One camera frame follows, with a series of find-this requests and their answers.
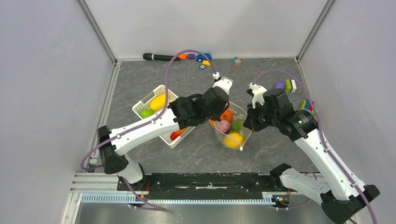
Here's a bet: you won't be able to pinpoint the green white brick stack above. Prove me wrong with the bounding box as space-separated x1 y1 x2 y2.
284 79 297 92

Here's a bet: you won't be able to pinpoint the green toy grapes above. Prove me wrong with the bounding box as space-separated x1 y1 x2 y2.
230 121 243 133

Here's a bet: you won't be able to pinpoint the yellow toy brick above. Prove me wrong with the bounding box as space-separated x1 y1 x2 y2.
202 60 211 66

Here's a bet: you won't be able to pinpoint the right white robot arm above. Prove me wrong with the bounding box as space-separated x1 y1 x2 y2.
243 86 380 224

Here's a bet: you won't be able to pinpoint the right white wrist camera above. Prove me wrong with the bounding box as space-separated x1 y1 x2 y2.
247 83 267 109

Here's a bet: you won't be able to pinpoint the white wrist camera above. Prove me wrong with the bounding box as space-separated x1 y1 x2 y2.
212 72 233 95
247 83 267 109

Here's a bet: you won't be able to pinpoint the white perforated plastic basket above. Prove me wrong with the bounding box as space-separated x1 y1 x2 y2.
132 84 195 149

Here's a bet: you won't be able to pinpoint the clear zip top bag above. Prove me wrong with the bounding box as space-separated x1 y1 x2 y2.
210 102 252 151

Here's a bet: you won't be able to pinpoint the purple toy onion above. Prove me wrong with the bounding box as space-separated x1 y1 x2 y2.
215 120 231 134

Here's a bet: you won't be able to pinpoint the orange toy piece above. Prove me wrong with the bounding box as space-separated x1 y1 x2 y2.
178 54 188 60

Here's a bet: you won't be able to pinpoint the yellow toy lemon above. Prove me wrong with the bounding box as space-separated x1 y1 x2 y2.
223 133 244 149

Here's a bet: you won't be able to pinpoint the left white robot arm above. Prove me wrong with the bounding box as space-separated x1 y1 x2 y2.
97 86 230 190

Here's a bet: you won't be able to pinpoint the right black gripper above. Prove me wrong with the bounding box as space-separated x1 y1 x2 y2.
243 100 279 132

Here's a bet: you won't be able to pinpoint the multicolour brick stack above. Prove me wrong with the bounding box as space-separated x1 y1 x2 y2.
300 99 315 116

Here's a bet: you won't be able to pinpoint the black microphone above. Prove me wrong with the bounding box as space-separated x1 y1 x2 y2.
142 53 173 62

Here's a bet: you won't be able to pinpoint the blue toy car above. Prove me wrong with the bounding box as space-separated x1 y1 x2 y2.
196 53 212 63

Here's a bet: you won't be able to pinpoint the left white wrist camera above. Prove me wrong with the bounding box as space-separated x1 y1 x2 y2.
212 72 233 95

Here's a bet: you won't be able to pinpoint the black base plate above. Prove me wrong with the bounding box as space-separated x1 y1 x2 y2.
131 173 289 200

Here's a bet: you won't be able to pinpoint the white cable duct rail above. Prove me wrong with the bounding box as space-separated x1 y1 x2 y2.
81 193 276 205

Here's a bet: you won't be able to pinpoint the yellow toy mango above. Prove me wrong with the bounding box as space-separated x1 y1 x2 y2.
149 93 167 111

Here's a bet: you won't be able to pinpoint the orange toy pumpkin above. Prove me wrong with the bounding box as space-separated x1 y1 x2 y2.
220 109 233 123

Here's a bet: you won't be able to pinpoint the teal and wood cubes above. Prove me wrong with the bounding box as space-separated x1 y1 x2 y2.
233 57 241 67

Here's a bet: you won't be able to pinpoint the purple toy eggplant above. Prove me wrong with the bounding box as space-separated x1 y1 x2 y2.
275 80 286 90

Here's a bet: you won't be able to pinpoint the green toy pepper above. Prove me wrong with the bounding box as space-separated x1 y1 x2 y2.
140 109 155 119

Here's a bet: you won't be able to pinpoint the yellow butterfly toy block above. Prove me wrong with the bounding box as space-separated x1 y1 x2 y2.
209 119 215 128

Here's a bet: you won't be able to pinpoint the red orange toy chili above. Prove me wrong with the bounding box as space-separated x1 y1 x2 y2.
170 128 187 141

